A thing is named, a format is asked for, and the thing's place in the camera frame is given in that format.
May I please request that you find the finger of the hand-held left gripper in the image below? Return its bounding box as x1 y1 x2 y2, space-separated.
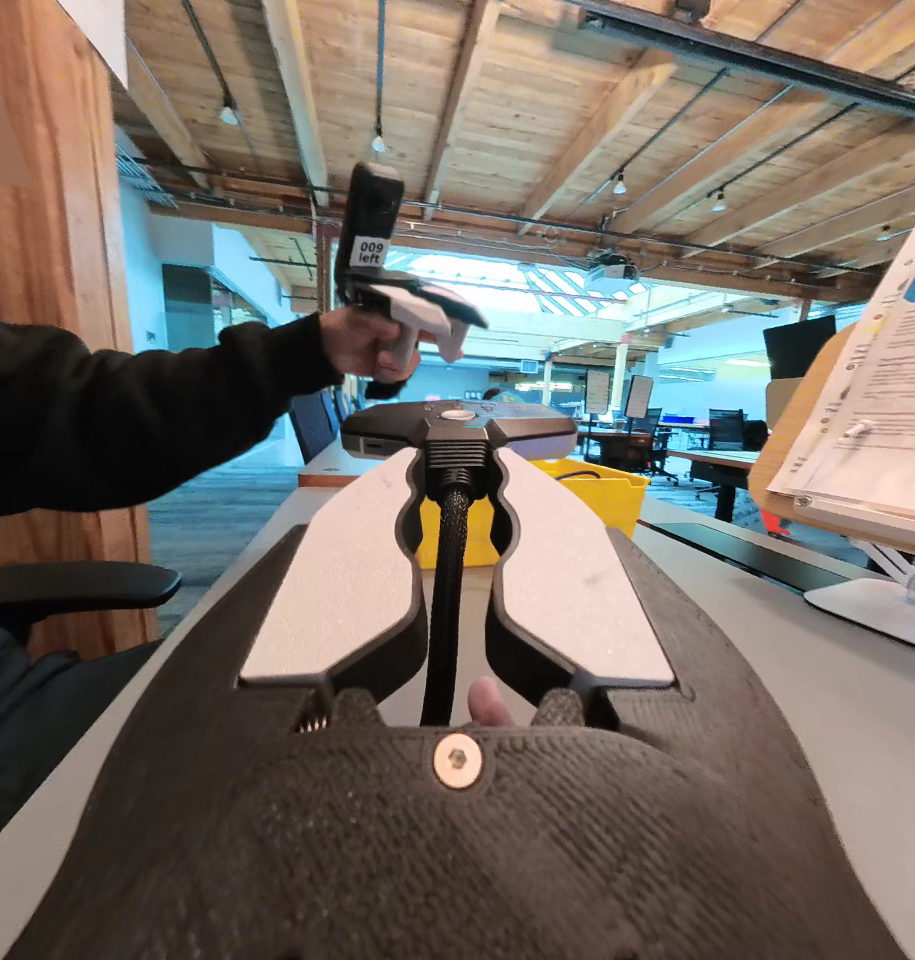
418 282 492 333
387 287 471 361

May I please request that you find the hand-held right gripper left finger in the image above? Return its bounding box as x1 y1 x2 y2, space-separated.
238 447 430 710

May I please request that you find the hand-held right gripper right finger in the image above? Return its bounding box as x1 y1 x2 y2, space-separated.
484 447 678 710

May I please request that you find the yellow plastic bin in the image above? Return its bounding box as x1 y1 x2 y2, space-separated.
414 457 651 569

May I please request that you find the black braided hub cable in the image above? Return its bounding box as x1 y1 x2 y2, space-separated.
418 480 480 729

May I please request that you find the black usb hub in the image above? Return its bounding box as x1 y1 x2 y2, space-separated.
339 399 580 498

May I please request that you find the person's left forearm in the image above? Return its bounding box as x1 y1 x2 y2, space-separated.
0 309 346 519

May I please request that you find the person's left hand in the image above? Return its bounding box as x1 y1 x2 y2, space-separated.
318 306 423 385

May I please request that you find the person's right hand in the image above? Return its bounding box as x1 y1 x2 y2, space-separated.
468 677 516 727

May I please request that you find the wood edged table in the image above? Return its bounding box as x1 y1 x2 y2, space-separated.
298 438 387 489

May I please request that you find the ceiling projector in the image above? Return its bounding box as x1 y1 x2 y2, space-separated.
583 261 640 295

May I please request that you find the white board on stand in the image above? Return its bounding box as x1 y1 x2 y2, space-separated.
623 374 654 451
584 368 613 451

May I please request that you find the dark blue office chair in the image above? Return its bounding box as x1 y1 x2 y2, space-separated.
288 388 340 464

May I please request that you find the black office chair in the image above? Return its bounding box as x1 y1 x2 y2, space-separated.
0 561 183 856

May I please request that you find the wooden pillar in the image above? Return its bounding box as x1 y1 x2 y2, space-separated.
0 0 160 663

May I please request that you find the wooden document stand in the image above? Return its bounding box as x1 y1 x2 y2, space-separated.
748 180 915 655

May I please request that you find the black monitor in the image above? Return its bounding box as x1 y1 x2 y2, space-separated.
762 314 838 381

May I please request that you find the instruction sheet blue header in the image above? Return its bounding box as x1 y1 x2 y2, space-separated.
765 180 915 522

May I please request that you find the black desk cable tray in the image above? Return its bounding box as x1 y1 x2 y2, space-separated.
637 521 873 595

